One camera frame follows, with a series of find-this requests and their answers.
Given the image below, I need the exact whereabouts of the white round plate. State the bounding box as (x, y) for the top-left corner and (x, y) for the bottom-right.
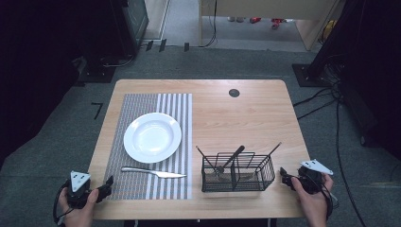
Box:
(123, 112), (183, 165)

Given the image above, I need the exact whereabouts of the black stand base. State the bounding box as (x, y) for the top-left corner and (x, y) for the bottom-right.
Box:
(74, 56), (117, 87)
(291, 62), (340, 88)

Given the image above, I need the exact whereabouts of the light wooden furniture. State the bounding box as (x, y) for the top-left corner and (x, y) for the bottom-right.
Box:
(198, 0), (343, 52)

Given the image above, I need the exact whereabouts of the black floor tape mark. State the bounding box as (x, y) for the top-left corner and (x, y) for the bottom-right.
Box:
(91, 101), (104, 121)

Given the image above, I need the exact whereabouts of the grey striped woven placemat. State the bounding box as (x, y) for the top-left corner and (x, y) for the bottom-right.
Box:
(103, 93), (194, 201)

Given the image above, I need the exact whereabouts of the black floor cable bundle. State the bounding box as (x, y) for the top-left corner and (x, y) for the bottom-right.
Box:
(292, 53), (346, 121)

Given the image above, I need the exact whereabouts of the black cabinet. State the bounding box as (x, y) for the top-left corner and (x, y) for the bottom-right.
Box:
(108, 0), (150, 61)

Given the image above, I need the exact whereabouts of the person's right hand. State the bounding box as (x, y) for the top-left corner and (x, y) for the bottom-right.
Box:
(289, 173), (335, 227)

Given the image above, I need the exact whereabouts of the black wire cutlery basket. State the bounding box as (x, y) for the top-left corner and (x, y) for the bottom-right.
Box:
(200, 151), (277, 194)

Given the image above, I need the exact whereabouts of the right hand-held gripper cable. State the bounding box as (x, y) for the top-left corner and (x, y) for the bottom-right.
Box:
(310, 171), (340, 221)

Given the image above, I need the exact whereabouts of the dark thin chopstick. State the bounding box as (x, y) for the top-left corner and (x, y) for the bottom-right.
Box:
(255, 141), (283, 173)
(195, 145), (219, 176)

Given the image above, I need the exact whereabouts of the silver table knife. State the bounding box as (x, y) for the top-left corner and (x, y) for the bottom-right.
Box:
(120, 166), (188, 180)

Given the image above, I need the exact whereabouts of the yellow object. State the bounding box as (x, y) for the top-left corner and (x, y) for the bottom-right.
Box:
(321, 19), (338, 44)

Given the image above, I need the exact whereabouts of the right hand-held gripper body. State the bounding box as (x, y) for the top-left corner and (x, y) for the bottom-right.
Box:
(297, 159), (335, 195)

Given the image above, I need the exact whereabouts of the black-handled spoon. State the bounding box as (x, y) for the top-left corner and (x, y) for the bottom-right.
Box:
(216, 145), (246, 174)

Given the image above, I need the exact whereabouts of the person's left hand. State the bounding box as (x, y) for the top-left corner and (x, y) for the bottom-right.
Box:
(58, 187), (100, 227)

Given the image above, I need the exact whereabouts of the left hand-held gripper cable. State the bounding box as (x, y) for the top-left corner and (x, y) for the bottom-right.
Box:
(52, 179), (74, 226)

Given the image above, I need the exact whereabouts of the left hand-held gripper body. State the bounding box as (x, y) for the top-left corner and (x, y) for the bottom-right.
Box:
(65, 169), (100, 210)

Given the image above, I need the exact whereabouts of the hand-held gripper cable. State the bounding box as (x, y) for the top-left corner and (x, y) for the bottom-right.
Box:
(52, 179), (74, 226)
(310, 171), (340, 221)

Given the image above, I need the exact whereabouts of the black hanging cable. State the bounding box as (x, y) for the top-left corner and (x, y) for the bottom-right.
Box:
(199, 0), (219, 49)

